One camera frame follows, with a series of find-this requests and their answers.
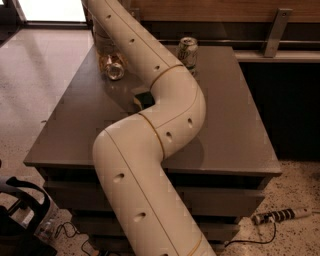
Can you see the metal bracket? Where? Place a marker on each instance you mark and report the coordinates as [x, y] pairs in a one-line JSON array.
[[276, 31], [135, 13]]

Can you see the left metal bracket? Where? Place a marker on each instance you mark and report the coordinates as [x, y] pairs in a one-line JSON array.
[[135, 13]]

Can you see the white power strip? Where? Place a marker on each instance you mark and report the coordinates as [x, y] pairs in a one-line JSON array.
[[280, 215]]

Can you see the orange soda can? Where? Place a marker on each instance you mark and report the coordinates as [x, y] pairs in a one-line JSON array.
[[113, 66]]

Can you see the right metal bracket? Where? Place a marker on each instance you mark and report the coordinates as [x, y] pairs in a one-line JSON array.
[[276, 31]]

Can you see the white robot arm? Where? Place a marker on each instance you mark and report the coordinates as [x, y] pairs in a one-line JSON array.
[[127, 155]]

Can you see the wooden wall panel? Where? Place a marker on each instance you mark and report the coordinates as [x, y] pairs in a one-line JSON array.
[[303, 11]]

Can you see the green white soda can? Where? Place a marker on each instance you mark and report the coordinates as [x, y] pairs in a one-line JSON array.
[[187, 53]]

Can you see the green yellow sponge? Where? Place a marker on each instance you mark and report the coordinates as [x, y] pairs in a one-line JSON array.
[[144, 100]]

